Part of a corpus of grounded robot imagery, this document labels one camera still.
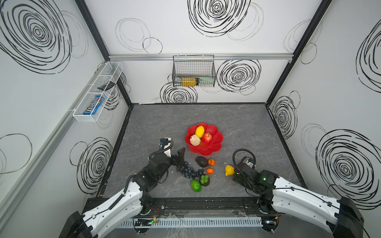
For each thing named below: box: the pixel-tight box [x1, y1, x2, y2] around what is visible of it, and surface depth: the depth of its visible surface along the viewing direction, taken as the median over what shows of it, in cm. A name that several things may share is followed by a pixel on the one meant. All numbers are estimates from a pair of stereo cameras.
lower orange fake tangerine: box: [205, 168, 215, 175], surface depth 85 cm
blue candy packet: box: [82, 95, 106, 116], surface depth 72 cm
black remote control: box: [97, 80, 117, 92], surface depth 82 cm
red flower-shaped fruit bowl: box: [184, 121, 224, 157], surface depth 98 cm
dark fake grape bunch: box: [176, 161, 205, 180], surface depth 84 cm
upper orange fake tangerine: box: [207, 158, 216, 167], surface depth 88 cm
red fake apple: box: [201, 131, 213, 143], surface depth 96 cm
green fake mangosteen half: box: [199, 175, 210, 187], surface depth 79 cm
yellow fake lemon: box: [194, 125, 205, 139], surface depth 100 cm
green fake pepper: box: [190, 179, 202, 193], surface depth 79 cm
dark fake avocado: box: [195, 155, 209, 168], surface depth 87 cm
